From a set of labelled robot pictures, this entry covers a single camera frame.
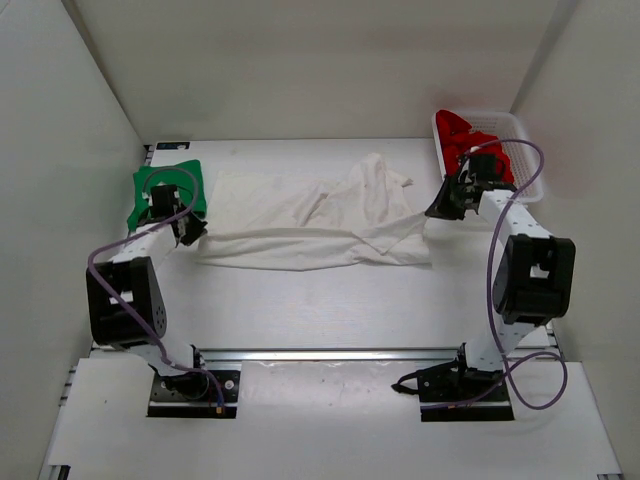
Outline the green t-shirt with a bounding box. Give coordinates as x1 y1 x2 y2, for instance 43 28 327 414
127 159 207 233

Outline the white t-shirt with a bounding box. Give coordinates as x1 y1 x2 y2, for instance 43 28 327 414
197 154 431 271

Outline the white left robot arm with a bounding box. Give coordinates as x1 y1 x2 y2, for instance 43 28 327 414
86 184 210 400

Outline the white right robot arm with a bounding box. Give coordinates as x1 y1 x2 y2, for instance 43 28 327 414
425 153 576 400

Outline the dark table label sticker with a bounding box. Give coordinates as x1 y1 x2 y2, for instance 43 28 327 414
155 141 190 151

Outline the red t-shirt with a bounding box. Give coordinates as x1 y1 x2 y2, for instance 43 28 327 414
435 110 514 183

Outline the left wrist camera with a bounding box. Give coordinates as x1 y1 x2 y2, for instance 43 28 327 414
141 191 153 208

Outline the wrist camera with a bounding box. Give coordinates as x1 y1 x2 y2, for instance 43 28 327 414
141 191 153 208
455 146 480 184

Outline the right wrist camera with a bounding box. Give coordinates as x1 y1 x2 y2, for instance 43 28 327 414
455 146 480 184

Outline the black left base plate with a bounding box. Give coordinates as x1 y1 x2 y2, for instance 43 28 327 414
147 363 241 419

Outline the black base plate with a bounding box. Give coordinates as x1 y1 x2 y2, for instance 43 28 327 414
391 362 515 423
147 363 241 419

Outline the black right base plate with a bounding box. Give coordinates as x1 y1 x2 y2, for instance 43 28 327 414
391 362 515 423

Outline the aluminium rail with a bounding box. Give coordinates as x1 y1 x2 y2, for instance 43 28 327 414
201 348 457 363

